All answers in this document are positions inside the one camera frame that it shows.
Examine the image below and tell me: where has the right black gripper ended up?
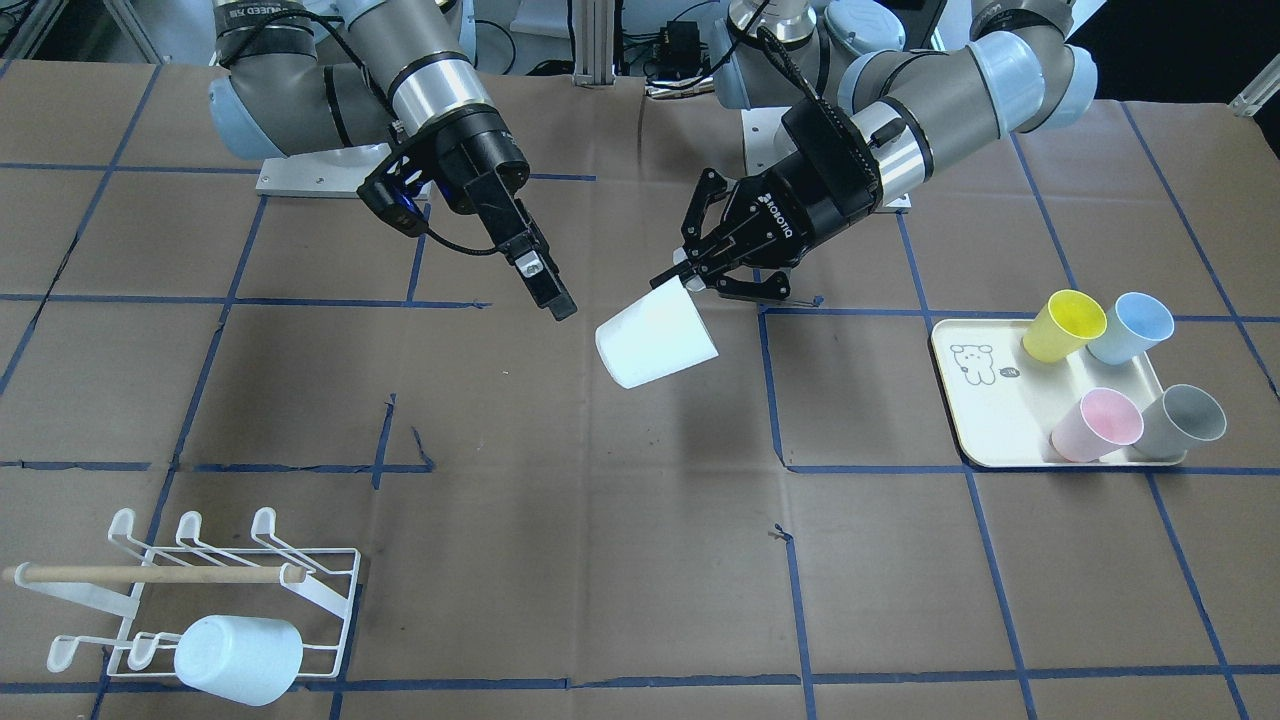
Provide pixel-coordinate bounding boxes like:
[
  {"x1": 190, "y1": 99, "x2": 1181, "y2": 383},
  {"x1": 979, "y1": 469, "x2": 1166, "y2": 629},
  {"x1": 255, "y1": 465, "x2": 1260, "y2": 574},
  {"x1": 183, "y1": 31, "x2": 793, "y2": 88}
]
[{"x1": 431, "y1": 108, "x2": 577, "y2": 322}]

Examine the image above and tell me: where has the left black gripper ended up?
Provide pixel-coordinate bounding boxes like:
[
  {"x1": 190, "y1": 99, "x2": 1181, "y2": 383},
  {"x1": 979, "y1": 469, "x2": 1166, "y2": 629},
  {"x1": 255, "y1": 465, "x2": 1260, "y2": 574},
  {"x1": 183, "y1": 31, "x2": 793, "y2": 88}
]
[{"x1": 650, "y1": 100, "x2": 881, "y2": 304}]

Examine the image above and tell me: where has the white ikea cup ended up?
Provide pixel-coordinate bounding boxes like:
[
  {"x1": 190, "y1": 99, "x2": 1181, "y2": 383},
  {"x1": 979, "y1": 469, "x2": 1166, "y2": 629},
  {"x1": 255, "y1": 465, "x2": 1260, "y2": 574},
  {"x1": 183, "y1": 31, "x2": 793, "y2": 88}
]
[{"x1": 595, "y1": 278, "x2": 719, "y2": 389}]

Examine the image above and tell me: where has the light blue cup front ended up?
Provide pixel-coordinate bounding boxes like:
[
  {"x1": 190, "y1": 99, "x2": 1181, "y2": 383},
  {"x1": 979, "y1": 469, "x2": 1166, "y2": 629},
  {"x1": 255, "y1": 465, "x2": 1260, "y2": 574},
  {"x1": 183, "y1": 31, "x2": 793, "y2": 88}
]
[{"x1": 174, "y1": 615, "x2": 305, "y2": 707}]

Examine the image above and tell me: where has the light blue cup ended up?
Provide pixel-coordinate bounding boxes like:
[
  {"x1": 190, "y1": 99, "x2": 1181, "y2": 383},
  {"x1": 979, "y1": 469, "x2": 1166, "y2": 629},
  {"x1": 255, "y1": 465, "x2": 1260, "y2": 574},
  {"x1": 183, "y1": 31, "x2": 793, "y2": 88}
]
[
  {"x1": 174, "y1": 615, "x2": 305, "y2": 707},
  {"x1": 1085, "y1": 291, "x2": 1175, "y2": 366}
]

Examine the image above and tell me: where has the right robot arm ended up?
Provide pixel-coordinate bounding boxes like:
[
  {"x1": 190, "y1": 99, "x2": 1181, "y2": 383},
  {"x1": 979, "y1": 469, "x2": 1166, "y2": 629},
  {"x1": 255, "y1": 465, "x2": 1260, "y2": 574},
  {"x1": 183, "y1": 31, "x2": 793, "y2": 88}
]
[{"x1": 209, "y1": 1, "x2": 577, "y2": 320}]

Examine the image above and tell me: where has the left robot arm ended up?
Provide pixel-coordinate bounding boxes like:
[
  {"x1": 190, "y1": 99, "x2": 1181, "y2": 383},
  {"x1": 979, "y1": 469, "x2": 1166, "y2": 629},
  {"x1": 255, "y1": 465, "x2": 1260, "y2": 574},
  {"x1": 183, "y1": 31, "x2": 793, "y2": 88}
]
[{"x1": 652, "y1": 1, "x2": 1098, "y2": 304}]

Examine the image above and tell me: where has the yellow ikea cup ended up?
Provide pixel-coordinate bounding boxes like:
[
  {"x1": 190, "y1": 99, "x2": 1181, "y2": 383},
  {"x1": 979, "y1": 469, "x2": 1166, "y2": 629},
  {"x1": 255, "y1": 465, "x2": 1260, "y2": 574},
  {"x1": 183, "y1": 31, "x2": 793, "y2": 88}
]
[{"x1": 1021, "y1": 290, "x2": 1108, "y2": 363}]

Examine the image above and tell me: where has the pink ikea cup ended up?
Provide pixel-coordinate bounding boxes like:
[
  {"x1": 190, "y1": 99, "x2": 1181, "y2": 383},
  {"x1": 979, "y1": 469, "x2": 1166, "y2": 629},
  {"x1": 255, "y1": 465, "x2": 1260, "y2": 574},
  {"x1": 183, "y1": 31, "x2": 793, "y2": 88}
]
[{"x1": 1050, "y1": 387, "x2": 1146, "y2": 462}]

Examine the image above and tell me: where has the light blue cup rear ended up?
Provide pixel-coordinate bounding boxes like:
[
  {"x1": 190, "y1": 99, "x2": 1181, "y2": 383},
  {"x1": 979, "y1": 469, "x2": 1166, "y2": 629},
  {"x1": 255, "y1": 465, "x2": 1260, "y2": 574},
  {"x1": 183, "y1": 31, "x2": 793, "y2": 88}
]
[{"x1": 1085, "y1": 291, "x2": 1175, "y2": 366}]

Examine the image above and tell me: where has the grey ikea cup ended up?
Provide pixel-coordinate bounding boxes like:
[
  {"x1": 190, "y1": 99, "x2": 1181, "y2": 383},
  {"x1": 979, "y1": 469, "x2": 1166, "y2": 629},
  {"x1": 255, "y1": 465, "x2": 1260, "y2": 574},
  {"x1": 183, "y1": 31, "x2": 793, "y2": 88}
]
[{"x1": 1133, "y1": 384, "x2": 1228, "y2": 460}]

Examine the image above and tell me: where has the black power adapter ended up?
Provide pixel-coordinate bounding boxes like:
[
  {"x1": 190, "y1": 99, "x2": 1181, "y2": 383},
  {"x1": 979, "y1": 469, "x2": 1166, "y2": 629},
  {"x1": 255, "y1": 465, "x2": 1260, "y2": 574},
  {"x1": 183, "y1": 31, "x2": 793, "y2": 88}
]
[{"x1": 653, "y1": 20, "x2": 703, "y2": 79}]

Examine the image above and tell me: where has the cream serving tray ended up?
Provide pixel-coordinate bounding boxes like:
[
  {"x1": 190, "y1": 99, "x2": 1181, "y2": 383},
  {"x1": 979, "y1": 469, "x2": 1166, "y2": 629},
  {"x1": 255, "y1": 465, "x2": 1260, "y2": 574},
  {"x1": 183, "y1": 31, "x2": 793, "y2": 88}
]
[{"x1": 931, "y1": 318, "x2": 1164, "y2": 469}]

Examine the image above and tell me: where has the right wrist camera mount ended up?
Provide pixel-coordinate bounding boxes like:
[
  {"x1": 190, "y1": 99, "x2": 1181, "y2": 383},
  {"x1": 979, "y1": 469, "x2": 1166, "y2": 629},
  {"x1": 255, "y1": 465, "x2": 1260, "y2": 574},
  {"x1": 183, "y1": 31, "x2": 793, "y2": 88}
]
[{"x1": 357, "y1": 137, "x2": 440, "y2": 237}]

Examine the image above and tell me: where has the aluminium frame post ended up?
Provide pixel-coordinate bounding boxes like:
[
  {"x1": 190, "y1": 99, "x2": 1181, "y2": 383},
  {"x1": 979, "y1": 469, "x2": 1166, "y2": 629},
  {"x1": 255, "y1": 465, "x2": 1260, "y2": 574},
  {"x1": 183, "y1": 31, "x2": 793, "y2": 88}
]
[{"x1": 566, "y1": 0, "x2": 623, "y2": 87}]

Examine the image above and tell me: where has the white wire cup rack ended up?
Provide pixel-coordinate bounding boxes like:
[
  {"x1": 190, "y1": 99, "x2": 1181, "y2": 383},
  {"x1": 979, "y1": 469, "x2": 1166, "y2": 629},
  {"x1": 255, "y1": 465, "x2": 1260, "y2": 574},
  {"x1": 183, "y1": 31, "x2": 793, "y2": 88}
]
[{"x1": 3, "y1": 507, "x2": 362, "y2": 680}]

